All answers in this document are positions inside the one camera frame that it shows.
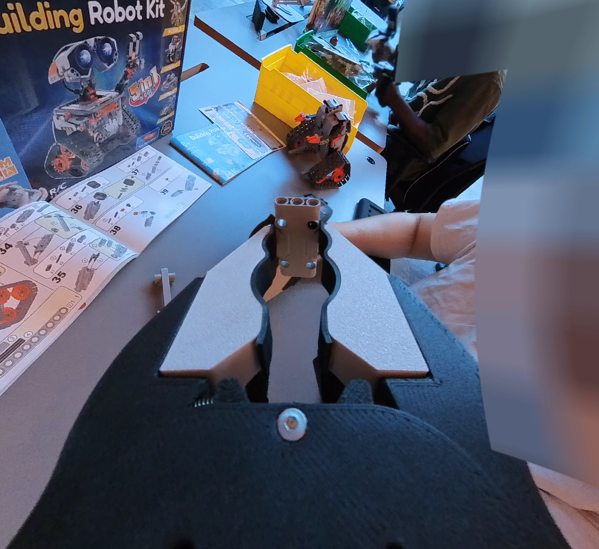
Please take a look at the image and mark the clear bags in green bin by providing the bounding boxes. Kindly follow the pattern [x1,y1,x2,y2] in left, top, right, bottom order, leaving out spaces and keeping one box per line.
[309,36,375,79]

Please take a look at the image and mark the grey neighbouring desk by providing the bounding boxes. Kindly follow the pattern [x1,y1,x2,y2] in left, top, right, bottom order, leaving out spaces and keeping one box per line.
[194,0,398,73]

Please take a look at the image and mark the yellow plastic bin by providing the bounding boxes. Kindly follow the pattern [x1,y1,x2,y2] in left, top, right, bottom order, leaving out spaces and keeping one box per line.
[254,43,369,139]

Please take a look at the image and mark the grey tracked toy robot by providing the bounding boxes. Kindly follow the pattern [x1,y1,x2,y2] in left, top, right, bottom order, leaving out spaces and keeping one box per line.
[285,99,353,190]

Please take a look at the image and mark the small grey brick piece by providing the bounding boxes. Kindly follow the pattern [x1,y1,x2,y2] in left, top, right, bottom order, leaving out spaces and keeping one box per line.
[153,268,177,313]

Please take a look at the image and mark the open instruction manual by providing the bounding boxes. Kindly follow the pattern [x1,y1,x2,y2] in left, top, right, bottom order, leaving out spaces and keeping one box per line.
[0,145,212,395]

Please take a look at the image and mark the blue robot kit box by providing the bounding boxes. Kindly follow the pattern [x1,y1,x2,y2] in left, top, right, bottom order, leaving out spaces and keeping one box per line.
[0,0,193,210]

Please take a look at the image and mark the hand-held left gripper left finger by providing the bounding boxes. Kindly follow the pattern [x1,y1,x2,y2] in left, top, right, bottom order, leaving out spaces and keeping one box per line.
[158,225,274,402]

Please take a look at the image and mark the green plastic bin with bags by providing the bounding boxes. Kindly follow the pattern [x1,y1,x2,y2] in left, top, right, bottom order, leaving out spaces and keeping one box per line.
[295,29,377,91]

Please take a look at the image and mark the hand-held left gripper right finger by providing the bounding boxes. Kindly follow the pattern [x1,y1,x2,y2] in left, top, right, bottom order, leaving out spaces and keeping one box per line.
[318,223,431,404]

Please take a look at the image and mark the blue instruction booklet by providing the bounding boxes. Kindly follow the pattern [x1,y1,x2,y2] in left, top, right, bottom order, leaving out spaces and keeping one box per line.
[169,125,287,184]

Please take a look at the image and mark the printed sticker sheet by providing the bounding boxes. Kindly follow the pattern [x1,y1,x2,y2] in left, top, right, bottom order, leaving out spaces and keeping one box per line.
[199,100,287,159]

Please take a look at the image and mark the person's light shirt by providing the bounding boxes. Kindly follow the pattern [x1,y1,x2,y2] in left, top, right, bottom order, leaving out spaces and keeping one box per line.
[412,198,599,549]

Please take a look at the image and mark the black flat stand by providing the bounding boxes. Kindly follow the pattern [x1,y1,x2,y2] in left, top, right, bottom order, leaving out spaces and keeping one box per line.
[252,0,305,40]

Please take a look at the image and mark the black office chair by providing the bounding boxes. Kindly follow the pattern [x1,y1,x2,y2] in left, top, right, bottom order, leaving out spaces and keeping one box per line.
[355,114,498,223]

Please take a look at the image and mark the clear bags in yellow bin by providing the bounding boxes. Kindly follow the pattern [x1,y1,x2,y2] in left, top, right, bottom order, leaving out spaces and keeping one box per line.
[283,67,329,96]

